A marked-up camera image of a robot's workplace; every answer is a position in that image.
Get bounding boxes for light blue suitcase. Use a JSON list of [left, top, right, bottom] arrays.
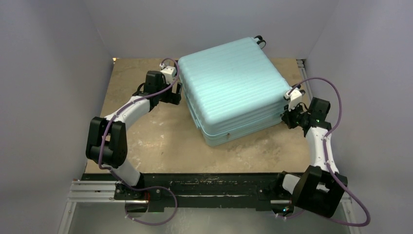
[[178, 36, 290, 146]]

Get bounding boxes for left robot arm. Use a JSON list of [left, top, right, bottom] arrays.
[[86, 71, 182, 199]]

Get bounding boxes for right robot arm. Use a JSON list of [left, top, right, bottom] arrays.
[[273, 98, 348, 218]]

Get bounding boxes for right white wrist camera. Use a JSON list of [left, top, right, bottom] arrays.
[[283, 88, 303, 112]]

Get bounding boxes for black metal base rail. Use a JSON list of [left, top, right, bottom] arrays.
[[66, 173, 352, 215]]

